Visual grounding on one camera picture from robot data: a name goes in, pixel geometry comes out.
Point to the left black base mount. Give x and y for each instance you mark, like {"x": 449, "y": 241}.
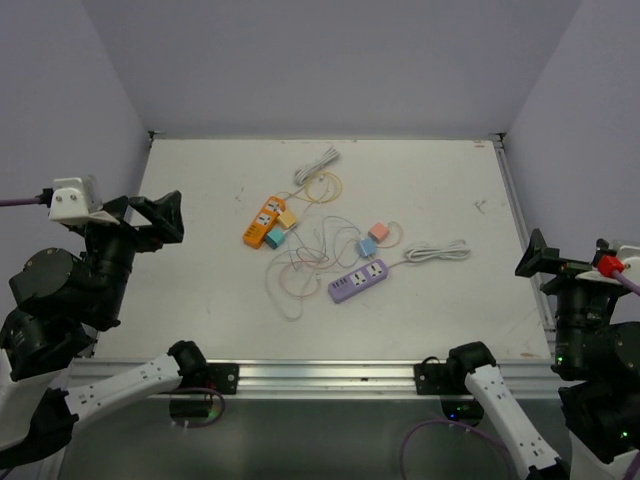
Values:
{"x": 222, "y": 377}

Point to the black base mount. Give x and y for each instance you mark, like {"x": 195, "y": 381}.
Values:
{"x": 434, "y": 376}
{"x": 222, "y": 377}

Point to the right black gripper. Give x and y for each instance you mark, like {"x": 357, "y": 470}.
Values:
{"x": 540, "y": 255}

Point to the pink charger plug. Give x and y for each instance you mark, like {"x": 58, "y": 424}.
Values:
{"x": 379, "y": 232}

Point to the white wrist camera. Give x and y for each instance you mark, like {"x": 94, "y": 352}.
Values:
{"x": 625, "y": 260}
{"x": 76, "y": 201}

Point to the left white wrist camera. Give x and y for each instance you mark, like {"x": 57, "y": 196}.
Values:
{"x": 76, "y": 201}

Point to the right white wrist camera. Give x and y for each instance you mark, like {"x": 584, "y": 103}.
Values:
{"x": 625, "y": 260}

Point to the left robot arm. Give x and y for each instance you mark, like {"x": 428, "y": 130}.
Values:
{"x": 59, "y": 296}

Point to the yellow charger plug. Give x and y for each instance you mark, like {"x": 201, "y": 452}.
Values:
{"x": 286, "y": 219}

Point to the orange power strip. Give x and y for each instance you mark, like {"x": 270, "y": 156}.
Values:
{"x": 263, "y": 222}

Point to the aluminium front rail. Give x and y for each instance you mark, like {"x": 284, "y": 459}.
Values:
{"x": 370, "y": 379}

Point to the blue charger plug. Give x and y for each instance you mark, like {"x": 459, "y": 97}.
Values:
{"x": 366, "y": 248}

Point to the purple power strip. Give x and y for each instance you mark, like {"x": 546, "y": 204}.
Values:
{"x": 360, "y": 279}

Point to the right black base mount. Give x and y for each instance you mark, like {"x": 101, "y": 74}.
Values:
{"x": 434, "y": 376}

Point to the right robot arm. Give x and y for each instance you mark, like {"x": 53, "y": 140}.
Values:
{"x": 598, "y": 359}

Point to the teal charger plug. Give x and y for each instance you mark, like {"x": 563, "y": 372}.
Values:
{"x": 274, "y": 238}

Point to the right aluminium side rail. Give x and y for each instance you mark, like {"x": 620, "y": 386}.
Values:
{"x": 543, "y": 305}

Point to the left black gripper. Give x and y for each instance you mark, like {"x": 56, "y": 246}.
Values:
{"x": 165, "y": 214}

